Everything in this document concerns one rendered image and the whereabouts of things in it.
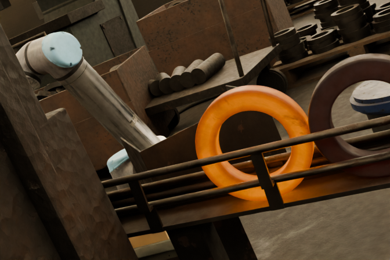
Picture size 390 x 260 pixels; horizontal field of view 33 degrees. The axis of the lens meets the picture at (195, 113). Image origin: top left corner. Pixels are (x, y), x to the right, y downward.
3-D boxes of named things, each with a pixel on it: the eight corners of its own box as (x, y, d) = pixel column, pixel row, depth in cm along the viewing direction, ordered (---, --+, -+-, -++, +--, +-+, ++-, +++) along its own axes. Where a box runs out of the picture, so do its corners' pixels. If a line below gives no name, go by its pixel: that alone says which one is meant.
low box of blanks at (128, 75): (183, 127, 454) (144, 39, 441) (161, 166, 385) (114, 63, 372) (66, 171, 478) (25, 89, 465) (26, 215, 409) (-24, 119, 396)
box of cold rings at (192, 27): (300, 40, 583) (268, -41, 567) (292, 62, 506) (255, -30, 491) (195, 79, 616) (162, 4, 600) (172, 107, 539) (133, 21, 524)
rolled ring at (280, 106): (313, 83, 101) (311, 90, 98) (316, 195, 107) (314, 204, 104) (195, 84, 105) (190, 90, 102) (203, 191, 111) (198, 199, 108)
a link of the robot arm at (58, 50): (168, 166, 259) (36, 28, 219) (203, 161, 248) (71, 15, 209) (154, 198, 250) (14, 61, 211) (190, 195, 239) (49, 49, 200)
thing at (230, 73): (310, 86, 416) (252, -60, 396) (278, 127, 362) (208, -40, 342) (159, 130, 477) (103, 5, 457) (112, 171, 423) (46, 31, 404)
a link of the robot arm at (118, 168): (137, 183, 269) (120, 144, 264) (169, 179, 258) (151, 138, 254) (114, 202, 257) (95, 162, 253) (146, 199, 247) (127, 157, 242)
